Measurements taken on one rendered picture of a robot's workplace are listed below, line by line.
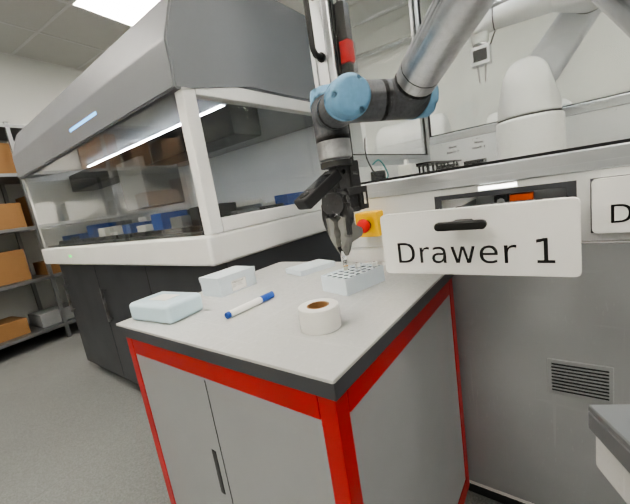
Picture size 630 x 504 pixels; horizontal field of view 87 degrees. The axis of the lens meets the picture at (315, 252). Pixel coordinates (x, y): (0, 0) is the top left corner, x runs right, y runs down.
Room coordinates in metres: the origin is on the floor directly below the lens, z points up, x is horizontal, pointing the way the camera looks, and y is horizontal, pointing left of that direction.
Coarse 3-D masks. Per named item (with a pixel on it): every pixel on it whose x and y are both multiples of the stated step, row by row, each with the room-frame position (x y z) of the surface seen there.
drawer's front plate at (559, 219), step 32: (384, 224) 0.61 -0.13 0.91; (416, 224) 0.57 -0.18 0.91; (512, 224) 0.48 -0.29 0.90; (544, 224) 0.46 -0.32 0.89; (576, 224) 0.44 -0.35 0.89; (384, 256) 0.61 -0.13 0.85; (416, 256) 0.57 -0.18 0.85; (448, 256) 0.54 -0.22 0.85; (512, 256) 0.48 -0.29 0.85; (576, 256) 0.44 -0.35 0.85
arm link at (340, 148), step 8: (320, 144) 0.74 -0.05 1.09; (328, 144) 0.73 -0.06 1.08; (336, 144) 0.73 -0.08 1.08; (344, 144) 0.73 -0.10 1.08; (320, 152) 0.75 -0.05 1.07; (328, 152) 0.73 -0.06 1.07; (336, 152) 0.73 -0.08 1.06; (344, 152) 0.73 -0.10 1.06; (320, 160) 0.75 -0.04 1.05; (328, 160) 0.74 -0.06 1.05
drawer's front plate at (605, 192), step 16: (624, 176) 0.64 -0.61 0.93; (592, 192) 0.66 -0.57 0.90; (608, 192) 0.65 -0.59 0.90; (624, 192) 0.63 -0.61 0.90; (592, 208) 0.66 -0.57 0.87; (608, 208) 0.65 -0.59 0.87; (624, 208) 0.63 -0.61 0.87; (592, 224) 0.66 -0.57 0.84; (608, 224) 0.65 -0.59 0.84; (624, 224) 0.63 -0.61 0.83
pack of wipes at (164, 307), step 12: (144, 300) 0.76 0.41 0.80; (156, 300) 0.74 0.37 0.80; (168, 300) 0.72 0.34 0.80; (180, 300) 0.71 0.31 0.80; (192, 300) 0.73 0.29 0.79; (132, 312) 0.75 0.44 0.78; (144, 312) 0.72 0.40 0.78; (156, 312) 0.70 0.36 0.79; (168, 312) 0.68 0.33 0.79; (180, 312) 0.70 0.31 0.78; (192, 312) 0.73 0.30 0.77
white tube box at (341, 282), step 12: (360, 264) 0.81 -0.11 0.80; (324, 276) 0.74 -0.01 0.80; (336, 276) 0.74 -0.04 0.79; (348, 276) 0.72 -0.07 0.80; (360, 276) 0.71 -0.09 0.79; (372, 276) 0.73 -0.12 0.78; (384, 276) 0.76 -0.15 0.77; (324, 288) 0.75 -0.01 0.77; (336, 288) 0.71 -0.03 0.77; (348, 288) 0.69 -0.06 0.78; (360, 288) 0.71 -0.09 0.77
